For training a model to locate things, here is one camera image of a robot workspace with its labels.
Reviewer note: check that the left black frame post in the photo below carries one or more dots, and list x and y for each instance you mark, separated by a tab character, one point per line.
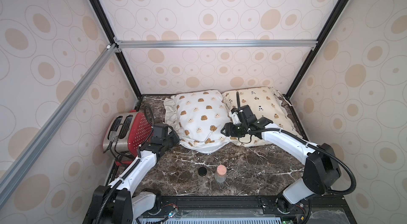
106	27

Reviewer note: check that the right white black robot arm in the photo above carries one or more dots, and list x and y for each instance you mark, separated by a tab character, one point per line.
321	166

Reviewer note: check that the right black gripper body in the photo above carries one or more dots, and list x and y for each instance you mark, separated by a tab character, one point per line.
230	129

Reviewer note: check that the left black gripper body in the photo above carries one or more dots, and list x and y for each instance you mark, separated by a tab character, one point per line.
171	140

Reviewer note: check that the right black frame post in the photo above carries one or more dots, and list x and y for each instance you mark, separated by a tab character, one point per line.
330	23

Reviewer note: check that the red silver toaster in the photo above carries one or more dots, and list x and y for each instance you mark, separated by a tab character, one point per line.
125	135

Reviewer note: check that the black lid glass jar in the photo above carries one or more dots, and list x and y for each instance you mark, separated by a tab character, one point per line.
202	174

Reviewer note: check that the diagonal silver aluminium bar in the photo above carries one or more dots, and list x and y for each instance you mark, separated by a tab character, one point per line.
18	170

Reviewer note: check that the pink lid glass jar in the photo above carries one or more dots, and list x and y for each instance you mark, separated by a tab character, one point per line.
220	174

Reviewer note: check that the cream pillow bear panda print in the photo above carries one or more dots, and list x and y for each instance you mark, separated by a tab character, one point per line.
263	102

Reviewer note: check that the black frame post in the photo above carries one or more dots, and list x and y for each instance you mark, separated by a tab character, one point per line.
330	23
106	27

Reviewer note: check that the horizontal silver aluminium bar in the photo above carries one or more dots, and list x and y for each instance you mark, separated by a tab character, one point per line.
218	43

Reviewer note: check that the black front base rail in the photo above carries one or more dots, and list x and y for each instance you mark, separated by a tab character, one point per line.
329	209

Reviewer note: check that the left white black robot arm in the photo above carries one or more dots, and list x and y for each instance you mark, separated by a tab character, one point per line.
127	186

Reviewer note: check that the white pillow brown bear print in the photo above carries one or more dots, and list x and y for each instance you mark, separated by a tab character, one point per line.
198	119

